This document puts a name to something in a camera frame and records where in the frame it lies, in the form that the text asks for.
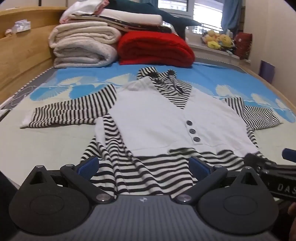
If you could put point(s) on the purple box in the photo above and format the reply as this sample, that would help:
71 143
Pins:
266 71

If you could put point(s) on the folded white towel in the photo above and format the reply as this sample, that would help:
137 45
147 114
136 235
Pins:
129 17

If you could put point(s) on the white windowsill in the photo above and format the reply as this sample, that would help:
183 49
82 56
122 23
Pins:
208 52

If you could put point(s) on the blue and cream bed sheet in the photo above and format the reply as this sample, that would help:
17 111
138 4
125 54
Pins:
57 143

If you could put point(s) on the dark teal garment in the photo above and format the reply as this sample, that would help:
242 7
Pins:
175 19

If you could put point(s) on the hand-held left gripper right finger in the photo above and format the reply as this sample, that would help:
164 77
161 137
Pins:
199 168

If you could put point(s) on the striped shirt with white vest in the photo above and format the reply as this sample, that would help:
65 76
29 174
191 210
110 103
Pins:
157 120

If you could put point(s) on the yellow plush toy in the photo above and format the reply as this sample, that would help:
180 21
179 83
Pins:
225 39
212 38

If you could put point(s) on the blue curtain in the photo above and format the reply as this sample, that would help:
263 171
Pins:
231 12

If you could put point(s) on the window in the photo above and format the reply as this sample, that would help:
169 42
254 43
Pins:
203 11

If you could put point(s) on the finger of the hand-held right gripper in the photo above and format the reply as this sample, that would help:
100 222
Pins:
259 161
290 155

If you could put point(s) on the pink and white garment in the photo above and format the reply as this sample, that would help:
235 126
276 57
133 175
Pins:
81 8

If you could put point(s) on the folded red blanket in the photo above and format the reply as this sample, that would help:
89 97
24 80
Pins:
155 48

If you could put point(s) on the folded white blanket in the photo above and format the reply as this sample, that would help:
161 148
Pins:
85 46

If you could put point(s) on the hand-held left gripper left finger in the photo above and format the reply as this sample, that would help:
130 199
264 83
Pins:
89 167

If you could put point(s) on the wooden bed headboard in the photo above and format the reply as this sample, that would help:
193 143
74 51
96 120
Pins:
23 58

